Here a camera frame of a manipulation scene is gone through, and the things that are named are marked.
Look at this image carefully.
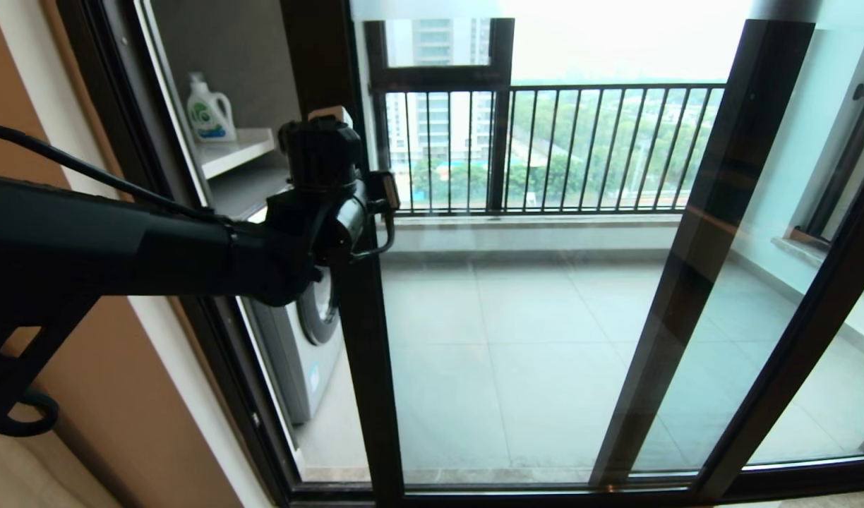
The white wall shelf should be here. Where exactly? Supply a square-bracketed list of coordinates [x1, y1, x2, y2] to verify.
[198, 127, 277, 179]

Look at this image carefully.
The dark window frame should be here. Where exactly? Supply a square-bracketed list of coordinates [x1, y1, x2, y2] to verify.
[365, 19, 516, 217]

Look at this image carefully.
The short grey stone window sill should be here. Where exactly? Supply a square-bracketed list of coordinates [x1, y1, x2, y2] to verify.
[771, 236, 864, 304]

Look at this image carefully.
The long dark metal balcony railing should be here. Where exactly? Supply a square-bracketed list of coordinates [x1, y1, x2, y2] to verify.
[384, 83, 728, 215]

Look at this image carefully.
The long grey stone window sill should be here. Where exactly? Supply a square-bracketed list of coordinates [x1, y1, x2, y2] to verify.
[390, 214, 683, 231]

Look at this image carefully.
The white laundry detergent bottle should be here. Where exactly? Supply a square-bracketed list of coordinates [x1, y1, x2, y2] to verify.
[186, 72, 238, 142]

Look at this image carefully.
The dark framed sliding glass door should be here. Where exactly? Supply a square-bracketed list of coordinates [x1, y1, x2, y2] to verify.
[280, 0, 864, 505]

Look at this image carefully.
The short dark metal window railing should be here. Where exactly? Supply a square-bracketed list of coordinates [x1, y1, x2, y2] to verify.
[792, 56, 864, 248]

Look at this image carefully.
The white front-loading washing machine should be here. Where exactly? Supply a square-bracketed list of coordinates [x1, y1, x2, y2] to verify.
[248, 205, 344, 426]

